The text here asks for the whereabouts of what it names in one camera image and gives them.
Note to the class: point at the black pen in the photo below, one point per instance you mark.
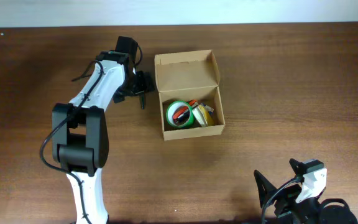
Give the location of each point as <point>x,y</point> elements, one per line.
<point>142,101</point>

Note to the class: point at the blue white staples box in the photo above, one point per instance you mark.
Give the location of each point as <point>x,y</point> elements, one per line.
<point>209,109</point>

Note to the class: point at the yellow sticky note pad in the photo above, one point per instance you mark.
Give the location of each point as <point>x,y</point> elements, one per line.
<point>203,116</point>

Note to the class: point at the brown cardboard box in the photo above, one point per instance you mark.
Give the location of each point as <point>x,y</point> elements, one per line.
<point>182,77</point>

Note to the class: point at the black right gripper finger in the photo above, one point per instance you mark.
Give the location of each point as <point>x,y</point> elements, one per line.
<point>297,166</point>
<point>265,188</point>

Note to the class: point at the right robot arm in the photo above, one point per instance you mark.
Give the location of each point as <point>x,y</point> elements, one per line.
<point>312,211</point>

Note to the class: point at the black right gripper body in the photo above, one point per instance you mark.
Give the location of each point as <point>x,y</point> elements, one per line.
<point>282,193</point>

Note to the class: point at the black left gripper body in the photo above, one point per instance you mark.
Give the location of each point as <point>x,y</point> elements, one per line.
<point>140,87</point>

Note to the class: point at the orange black stapler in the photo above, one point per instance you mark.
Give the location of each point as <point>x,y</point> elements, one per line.
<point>183,112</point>

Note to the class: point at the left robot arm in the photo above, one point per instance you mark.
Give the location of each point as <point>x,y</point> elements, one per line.
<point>78,144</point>

